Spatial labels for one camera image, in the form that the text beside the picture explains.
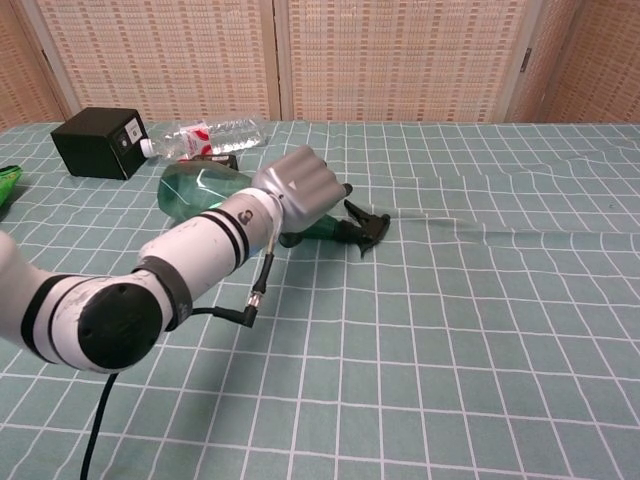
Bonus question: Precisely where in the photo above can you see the black cube box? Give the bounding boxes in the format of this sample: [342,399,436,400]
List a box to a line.
[50,107,147,181]

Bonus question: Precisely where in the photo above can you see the small black device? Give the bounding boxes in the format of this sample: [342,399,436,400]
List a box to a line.
[179,153,239,172]

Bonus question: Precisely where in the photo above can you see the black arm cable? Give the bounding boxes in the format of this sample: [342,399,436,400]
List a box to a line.
[79,234,277,480]

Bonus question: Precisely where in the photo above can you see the green translucent spray bottle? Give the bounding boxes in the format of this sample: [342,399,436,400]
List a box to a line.
[157,163,392,260]

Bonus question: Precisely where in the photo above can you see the clear plastic water bottle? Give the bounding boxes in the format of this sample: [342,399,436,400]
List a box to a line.
[139,116,271,159]

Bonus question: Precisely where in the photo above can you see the green snack packet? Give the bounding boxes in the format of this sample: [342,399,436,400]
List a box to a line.
[0,164,25,211]

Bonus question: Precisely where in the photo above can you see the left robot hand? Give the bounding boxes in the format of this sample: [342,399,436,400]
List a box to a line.
[252,145,354,249]

